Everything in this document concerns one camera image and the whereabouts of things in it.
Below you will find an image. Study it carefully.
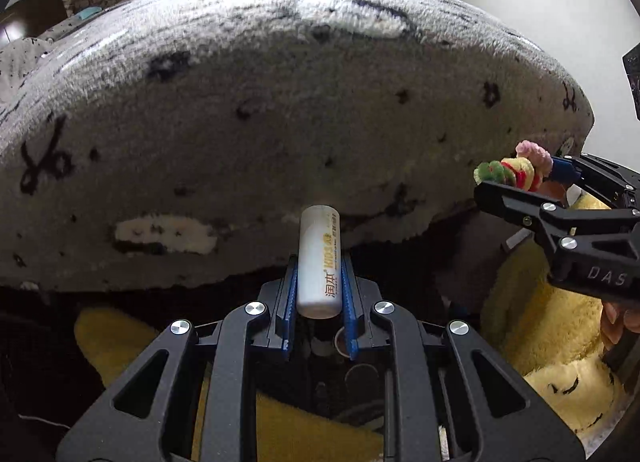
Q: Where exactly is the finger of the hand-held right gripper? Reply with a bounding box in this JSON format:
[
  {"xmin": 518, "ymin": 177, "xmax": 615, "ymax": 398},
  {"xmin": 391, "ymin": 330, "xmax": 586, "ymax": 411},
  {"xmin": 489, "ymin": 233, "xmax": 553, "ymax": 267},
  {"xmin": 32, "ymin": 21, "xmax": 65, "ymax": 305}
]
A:
[
  {"xmin": 474, "ymin": 181, "xmax": 576, "ymax": 263},
  {"xmin": 552, "ymin": 154, "xmax": 640, "ymax": 210}
]

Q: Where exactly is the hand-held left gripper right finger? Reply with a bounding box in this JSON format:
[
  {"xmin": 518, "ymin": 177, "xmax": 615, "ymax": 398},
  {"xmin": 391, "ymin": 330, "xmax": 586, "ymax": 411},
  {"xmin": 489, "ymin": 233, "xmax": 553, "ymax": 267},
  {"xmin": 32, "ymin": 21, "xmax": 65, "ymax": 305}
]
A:
[{"xmin": 340, "ymin": 257, "xmax": 586, "ymax": 462}]

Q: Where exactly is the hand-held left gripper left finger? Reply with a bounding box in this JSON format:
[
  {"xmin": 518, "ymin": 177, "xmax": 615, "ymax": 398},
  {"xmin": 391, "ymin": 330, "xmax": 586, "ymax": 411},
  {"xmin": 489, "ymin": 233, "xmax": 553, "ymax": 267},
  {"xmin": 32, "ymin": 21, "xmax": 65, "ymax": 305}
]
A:
[{"xmin": 56, "ymin": 256, "xmax": 301, "ymax": 462}]

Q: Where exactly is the colourful plush toy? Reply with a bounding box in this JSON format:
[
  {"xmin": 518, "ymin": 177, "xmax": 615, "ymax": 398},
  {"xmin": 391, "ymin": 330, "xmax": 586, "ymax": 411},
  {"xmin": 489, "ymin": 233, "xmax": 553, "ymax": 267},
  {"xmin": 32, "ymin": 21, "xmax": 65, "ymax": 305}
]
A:
[{"xmin": 474, "ymin": 140, "xmax": 553, "ymax": 193}]

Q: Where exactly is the white lip balm tube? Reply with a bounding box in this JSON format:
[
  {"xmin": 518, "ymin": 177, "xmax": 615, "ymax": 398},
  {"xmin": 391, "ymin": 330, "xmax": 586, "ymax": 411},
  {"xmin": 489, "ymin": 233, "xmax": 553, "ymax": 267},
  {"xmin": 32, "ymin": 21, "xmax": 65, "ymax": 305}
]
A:
[{"xmin": 297, "ymin": 204, "xmax": 342, "ymax": 319}]

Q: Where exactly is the person's right hand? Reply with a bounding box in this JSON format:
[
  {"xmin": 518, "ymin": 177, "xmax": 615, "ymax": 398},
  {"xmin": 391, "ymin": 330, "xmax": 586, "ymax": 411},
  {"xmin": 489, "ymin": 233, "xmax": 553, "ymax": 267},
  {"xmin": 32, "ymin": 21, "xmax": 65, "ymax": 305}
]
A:
[{"xmin": 600, "ymin": 303, "xmax": 629, "ymax": 347}]

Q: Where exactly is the yellow plush blanket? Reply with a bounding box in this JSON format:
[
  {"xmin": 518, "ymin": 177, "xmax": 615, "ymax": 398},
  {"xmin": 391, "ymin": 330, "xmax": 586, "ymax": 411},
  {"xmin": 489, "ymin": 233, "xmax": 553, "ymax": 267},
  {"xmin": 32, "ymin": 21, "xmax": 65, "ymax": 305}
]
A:
[{"xmin": 74, "ymin": 192, "xmax": 628, "ymax": 462}]

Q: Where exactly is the black flat object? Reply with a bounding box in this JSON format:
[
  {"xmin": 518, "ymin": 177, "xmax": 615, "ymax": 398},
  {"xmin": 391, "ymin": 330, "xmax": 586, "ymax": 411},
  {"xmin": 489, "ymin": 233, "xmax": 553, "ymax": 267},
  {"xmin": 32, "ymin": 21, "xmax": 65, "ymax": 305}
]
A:
[{"xmin": 622, "ymin": 42, "xmax": 640, "ymax": 119}]

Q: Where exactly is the grey printed blanket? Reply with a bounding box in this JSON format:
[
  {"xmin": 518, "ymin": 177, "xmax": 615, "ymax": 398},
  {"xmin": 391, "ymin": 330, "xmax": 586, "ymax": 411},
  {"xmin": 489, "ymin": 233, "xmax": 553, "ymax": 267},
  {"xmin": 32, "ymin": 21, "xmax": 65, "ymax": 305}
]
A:
[{"xmin": 0, "ymin": 0, "xmax": 596, "ymax": 293}]

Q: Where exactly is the grey dotted pillow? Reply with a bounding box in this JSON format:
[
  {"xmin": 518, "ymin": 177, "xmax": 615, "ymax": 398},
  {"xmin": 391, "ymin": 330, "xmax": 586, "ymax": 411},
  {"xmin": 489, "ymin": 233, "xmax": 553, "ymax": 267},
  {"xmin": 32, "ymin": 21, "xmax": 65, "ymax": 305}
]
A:
[{"xmin": 0, "ymin": 37, "xmax": 56, "ymax": 103}]

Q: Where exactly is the dark wooden headboard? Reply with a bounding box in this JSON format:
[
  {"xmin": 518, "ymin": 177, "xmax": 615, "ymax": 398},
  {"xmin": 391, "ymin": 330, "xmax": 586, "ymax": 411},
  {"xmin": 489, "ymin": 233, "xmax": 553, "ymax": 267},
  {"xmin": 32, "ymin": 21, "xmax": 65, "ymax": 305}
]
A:
[{"xmin": 0, "ymin": 0, "xmax": 68, "ymax": 43}]

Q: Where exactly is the thin white cable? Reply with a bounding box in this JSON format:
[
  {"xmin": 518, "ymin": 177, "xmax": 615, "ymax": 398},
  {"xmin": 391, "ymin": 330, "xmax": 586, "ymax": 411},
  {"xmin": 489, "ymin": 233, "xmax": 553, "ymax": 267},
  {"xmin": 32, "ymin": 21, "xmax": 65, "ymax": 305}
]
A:
[{"xmin": 17, "ymin": 412, "xmax": 71, "ymax": 429}]

